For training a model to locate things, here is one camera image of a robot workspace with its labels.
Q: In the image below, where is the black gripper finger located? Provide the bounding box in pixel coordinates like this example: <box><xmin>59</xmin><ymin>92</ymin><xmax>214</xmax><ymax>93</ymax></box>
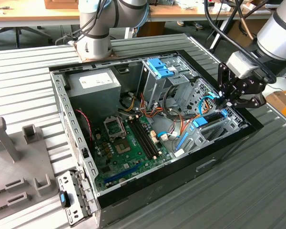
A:
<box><xmin>225</xmin><ymin>94</ymin><xmax>268</xmax><ymax>109</ymax></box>
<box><xmin>216</xmin><ymin>62</ymin><xmax>231</xmax><ymax>107</ymax></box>

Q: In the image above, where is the red yellow power wire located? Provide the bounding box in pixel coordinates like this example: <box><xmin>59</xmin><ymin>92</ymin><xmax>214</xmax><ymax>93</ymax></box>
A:
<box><xmin>178</xmin><ymin>99</ymin><xmax>226</xmax><ymax>139</ymax></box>

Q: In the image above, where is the light blue data wire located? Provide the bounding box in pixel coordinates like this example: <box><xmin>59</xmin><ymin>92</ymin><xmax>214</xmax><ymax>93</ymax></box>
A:
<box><xmin>156</xmin><ymin>92</ymin><xmax>217</xmax><ymax>142</ymax></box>

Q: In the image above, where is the hard disk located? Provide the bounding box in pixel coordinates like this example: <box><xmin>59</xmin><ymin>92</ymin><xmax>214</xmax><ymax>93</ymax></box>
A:
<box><xmin>177</xmin><ymin>108</ymin><xmax>229</xmax><ymax>152</ymax></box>

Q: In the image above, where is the grey disk bay cage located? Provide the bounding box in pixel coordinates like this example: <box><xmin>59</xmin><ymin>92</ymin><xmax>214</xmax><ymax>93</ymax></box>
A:
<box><xmin>173</xmin><ymin>107</ymin><xmax>250</xmax><ymax>156</ymax></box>

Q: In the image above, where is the labelled cardboard box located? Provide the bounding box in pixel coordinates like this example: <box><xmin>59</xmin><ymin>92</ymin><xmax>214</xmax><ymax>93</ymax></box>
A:
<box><xmin>265</xmin><ymin>89</ymin><xmax>286</xmax><ymax>123</ymax></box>

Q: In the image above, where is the black stand pole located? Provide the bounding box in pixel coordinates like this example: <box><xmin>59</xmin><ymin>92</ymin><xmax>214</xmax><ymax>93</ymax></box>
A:
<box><xmin>208</xmin><ymin>0</ymin><xmax>244</xmax><ymax>51</ymax></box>

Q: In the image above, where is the large plain cardboard box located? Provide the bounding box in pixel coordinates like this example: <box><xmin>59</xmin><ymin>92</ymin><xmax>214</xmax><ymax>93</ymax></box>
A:
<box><xmin>226</xmin><ymin>19</ymin><xmax>258</xmax><ymax>48</ymax></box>

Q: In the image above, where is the empty blue drive carrier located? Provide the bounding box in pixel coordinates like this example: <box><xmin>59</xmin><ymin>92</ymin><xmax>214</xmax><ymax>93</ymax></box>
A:
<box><xmin>146</xmin><ymin>58</ymin><xmax>177</xmax><ymax>79</ymax></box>

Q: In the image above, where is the grey optical drive cage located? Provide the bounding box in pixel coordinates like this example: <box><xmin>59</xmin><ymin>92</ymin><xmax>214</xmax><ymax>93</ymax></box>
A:
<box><xmin>137</xmin><ymin>58</ymin><xmax>197</xmax><ymax>114</ymax></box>

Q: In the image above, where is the black RAM slot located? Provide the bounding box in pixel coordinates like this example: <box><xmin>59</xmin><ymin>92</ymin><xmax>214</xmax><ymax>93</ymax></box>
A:
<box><xmin>139</xmin><ymin>116</ymin><xmax>161</xmax><ymax>154</ymax></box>
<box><xmin>129</xmin><ymin>119</ymin><xmax>151</xmax><ymax>159</ymax></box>
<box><xmin>133</xmin><ymin>118</ymin><xmax>154</xmax><ymax>157</ymax></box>
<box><xmin>136</xmin><ymin>117</ymin><xmax>158</xmax><ymax>156</ymax></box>

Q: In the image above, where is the black open PC case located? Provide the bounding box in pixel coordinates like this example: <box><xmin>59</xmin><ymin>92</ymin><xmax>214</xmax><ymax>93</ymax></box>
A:
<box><xmin>49</xmin><ymin>49</ymin><xmax>265</xmax><ymax>227</ymax></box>

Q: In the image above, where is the metal socket cover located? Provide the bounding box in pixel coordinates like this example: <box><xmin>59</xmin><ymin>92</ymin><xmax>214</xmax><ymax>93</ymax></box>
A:
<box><xmin>102</xmin><ymin>116</ymin><xmax>125</xmax><ymax>139</ymax></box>

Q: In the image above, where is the green motherboard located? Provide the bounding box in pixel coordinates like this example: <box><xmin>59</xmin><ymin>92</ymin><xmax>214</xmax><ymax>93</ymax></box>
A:
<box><xmin>92</xmin><ymin>111</ymin><xmax>174</xmax><ymax>192</ymax></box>

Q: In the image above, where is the grey power supply unit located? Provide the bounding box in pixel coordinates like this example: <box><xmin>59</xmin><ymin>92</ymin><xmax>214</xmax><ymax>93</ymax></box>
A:
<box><xmin>66</xmin><ymin>68</ymin><xmax>123</xmax><ymax>118</ymax></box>

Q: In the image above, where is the blue expansion slot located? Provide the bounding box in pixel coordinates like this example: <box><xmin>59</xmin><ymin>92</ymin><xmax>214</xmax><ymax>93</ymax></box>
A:
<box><xmin>102</xmin><ymin>161</ymin><xmax>143</xmax><ymax>184</ymax></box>

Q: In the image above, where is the small brown box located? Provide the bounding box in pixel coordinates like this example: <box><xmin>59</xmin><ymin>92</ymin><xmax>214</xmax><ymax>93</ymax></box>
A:
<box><xmin>44</xmin><ymin>0</ymin><xmax>80</xmax><ymax>10</ymax></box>

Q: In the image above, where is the metal expansion slot retainer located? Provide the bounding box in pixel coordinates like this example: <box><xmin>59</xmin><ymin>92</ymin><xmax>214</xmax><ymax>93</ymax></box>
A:
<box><xmin>56</xmin><ymin>168</ymin><xmax>98</xmax><ymax>227</ymax></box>

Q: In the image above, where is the wooden desk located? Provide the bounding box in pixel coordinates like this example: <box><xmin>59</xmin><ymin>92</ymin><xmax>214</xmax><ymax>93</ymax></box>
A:
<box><xmin>0</xmin><ymin>0</ymin><xmax>275</xmax><ymax>27</ymax></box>

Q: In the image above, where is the blue black latch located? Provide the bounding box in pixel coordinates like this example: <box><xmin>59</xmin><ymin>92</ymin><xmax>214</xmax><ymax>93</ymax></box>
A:
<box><xmin>58</xmin><ymin>189</ymin><xmax>73</xmax><ymax>208</ymax></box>

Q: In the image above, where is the office chair base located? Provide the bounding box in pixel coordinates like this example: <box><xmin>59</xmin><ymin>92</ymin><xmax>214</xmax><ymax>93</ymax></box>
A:
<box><xmin>0</xmin><ymin>25</ymin><xmax>53</xmax><ymax>47</ymax></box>

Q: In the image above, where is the grey parts rack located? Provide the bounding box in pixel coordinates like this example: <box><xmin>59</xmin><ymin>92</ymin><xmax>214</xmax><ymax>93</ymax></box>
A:
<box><xmin>0</xmin><ymin>116</ymin><xmax>60</xmax><ymax>224</ymax></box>

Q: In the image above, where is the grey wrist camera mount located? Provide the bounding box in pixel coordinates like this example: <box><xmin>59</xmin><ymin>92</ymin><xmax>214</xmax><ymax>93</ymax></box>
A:
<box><xmin>225</xmin><ymin>52</ymin><xmax>260</xmax><ymax>80</ymax></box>

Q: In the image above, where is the thick black cable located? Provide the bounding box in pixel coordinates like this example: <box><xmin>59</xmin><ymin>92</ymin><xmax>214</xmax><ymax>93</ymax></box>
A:
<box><xmin>162</xmin><ymin>83</ymin><xmax>184</xmax><ymax>121</ymax></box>

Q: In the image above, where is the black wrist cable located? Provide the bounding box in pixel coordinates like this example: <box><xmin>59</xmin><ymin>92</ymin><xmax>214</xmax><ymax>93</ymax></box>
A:
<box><xmin>203</xmin><ymin>0</ymin><xmax>278</xmax><ymax>84</ymax></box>

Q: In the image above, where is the red orange wire bundle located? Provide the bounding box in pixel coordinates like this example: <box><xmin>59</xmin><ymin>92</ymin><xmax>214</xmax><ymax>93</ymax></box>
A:
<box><xmin>138</xmin><ymin>92</ymin><xmax>165</xmax><ymax>118</ymax></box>

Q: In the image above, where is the yellow black wire bundle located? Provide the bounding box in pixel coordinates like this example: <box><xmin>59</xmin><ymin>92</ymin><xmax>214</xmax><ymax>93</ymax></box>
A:
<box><xmin>118</xmin><ymin>92</ymin><xmax>143</xmax><ymax>113</ymax></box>

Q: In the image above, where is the square brown base plate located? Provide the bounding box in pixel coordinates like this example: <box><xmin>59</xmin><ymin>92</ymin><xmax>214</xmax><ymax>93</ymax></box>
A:
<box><xmin>71</xmin><ymin>40</ymin><xmax>118</xmax><ymax>63</ymax></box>

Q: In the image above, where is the red black twisted wire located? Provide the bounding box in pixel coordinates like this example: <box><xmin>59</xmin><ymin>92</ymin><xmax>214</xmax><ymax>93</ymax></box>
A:
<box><xmin>75</xmin><ymin>108</ymin><xmax>94</xmax><ymax>142</ymax></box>

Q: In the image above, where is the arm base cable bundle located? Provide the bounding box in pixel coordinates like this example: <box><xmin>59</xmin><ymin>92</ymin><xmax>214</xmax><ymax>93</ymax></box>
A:
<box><xmin>54</xmin><ymin>0</ymin><xmax>108</xmax><ymax>46</ymax></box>

